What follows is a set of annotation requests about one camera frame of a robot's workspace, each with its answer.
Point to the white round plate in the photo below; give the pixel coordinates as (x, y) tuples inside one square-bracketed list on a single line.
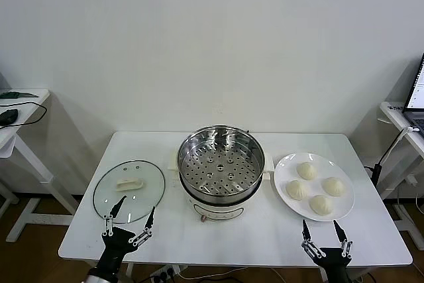
[(331, 167)]

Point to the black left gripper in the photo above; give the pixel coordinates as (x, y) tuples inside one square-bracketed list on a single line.
[(116, 243)]

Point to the grey open laptop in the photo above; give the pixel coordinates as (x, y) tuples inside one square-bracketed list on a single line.
[(418, 94)]

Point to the white power strip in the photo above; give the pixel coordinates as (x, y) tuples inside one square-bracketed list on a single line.
[(164, 273)]

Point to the round glass pot lid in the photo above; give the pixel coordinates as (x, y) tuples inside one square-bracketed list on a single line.
[(145, 177)]

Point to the white power adapter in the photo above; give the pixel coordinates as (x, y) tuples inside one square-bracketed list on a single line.
[(412, 180)]

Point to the perforated steel steamer basket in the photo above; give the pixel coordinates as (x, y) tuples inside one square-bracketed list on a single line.
[(218, 167)]

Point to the white side desk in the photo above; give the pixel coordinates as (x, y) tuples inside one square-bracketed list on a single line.
[(20, 110), (395, 113)]

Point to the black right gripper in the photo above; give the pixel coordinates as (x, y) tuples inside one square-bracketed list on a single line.
[(334, 263)]

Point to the black computer mouse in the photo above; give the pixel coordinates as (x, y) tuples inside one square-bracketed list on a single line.
[(8, 116)]

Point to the white electric cooking pot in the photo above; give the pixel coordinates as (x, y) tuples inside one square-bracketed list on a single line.
[(218, 211)]

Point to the white steamed baozi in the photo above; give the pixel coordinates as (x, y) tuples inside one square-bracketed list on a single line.
[(297, 190), (333, 186), (306, 170), (320, 205)]

